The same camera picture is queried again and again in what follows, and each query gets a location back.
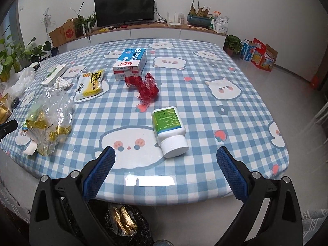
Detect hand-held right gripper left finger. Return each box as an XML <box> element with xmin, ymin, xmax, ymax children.
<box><xmin>29</xmin><ymin>146</ymin><xmax>116</xmax><ymax>246</ymax></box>

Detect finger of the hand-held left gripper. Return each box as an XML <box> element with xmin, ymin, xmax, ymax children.
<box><xmin>0</xmin><ymin>119</ymin><xmax>18</xmax><ymax>140</ymax></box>

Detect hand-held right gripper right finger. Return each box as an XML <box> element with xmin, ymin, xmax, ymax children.
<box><xmin>216</xmin><ymin>146</ymin><xmax>304</xmax><ymax>246</ymax></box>

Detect clear plastic bag with wrappers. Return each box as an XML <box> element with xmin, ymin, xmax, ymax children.
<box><xmin>20</xmin><ymin>88</ymin><xmax>75</xmax><ymax>157</ymax></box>

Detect bin with black bag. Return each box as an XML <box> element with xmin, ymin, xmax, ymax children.
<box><xmin>61</xmin><ymin>198</ymin><xmax>154</xmax><ymax>246</ymax></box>

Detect white bottle with green label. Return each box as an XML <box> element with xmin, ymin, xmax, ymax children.
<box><xmin>152</xmin><ymin>106</ymin><xmax>189</xmax><ymax>158</ymax></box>

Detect red mesh net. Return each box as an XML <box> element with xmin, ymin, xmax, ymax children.
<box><xmin>125</xmin><ymin>73</ymin><xmax>160</xmax><ymax>105</ymax></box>

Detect gold foil bag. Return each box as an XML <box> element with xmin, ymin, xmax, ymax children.
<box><xmin>0</xmin><ymin>93</ymin><xmax>13</xmax><ymax>125</ymax></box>

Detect white plastic bag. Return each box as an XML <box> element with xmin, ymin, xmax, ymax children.
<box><xmin>5</xmin><ymin>67</ymin><xmax>36</xmax><ymax>96</ymax></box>

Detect gold wrapper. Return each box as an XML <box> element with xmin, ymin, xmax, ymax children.
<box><xmin>108</xmin><ymin>204</ymin><xmax>137</xmax><ymax>236</ymax></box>

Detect white green paper box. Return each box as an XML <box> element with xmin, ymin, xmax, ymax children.
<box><xmin>42</xmin><ymin>65</ymin><xmax>66</xmax><ymax>88</ymax></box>

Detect crumpled white tissue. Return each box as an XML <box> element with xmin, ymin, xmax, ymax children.
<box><xmin>52</xmin><ymin>77</ymin><xmax>72</xmax><ymax>91</ymax></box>

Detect large leafy pothos plant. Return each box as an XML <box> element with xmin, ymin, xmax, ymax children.
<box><xmin>0</xmin><ymin>36</ymin><xmax>52</xmax><ymax>82</ymax></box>

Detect yellow snack packet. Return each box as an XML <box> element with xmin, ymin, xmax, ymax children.
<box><xmin>74</xmin><ymin>69</ymin><xmax>109</xmax><ymax>102</ymax></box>

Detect grey patterned cloth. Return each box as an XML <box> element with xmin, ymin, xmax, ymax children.
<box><xmin>301</xmin><ymin>209</ymin><xmax>328</xmax><ymax>246</ymax></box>

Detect plain brown cardboard box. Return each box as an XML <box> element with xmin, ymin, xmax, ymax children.
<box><xmin>49</xmin><ymin>27</ymin><xmax>67</xmax><ymax>47</ymax></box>

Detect brown box with red flower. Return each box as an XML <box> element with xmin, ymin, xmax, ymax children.
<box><xmin>63</xmin><ymin>18</ymin><xmax>77</xmax><ymax>41</ymax></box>

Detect blue white milk carton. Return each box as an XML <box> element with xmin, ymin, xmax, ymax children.
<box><xmin>113</xmin><ymin>48</ymin><xmax>147</xmax><ymax>81</ymax></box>

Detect red colourful open carton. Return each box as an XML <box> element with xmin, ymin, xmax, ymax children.
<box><xmin>251</xmin><ymin>38</ymin><xmax>278</xmax><ymax>72</ymax></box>

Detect blue printed carton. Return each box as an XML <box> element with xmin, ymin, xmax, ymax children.
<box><xmin>240</xmin><ymin>39</ymin><xmax>257</xmax><ymax>62</ymax></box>

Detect slim green potted plant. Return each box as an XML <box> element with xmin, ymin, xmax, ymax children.
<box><xmin>69</xmin><ymin>2</ymin><xmax>96</xmax><ymax>38</ymax></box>

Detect small green potted plant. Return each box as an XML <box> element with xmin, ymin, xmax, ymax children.
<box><xmin>223</xmin><ymin>34</ymin><xmax>243</xmax><ymax>57</ymax></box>

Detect white printed bag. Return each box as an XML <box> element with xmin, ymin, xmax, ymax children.
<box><xmin>213</xmin><ymin>16</ymin><xmax>230</xmax><ymax>34</ymax></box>

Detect white wooden television cabinet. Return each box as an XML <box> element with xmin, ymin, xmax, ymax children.
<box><xmin>51</xmin><ymin>20</ymin><xmax>227</xmax><ymax>57</ymax></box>

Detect bonsai in teal planter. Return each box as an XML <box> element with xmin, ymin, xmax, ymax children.
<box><xmin>186</xmin><ymin>0</ymin><xmax>213</xmax><ymax>28</ymax></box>

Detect spray bottle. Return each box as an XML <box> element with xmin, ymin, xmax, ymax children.
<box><xmin>211</xmin><ymin>11</ymin><xmax>222</xmax><ymax>30</ymax></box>

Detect white router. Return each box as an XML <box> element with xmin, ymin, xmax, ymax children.
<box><xmin>166</xmin><ymin>11</ymin><xmax>184</xmax><ymax>27</ymax></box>

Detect black television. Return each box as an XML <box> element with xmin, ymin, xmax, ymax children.
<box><xmin>94</xmin><ymin>0</ymin><xmax>155</xmax><ymax>28</ymax></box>

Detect white wire ornament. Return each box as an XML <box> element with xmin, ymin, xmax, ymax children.
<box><xmin>41</xmin><ymin>7</ymin><xmax>55</xmax><ymax>35</ymax></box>

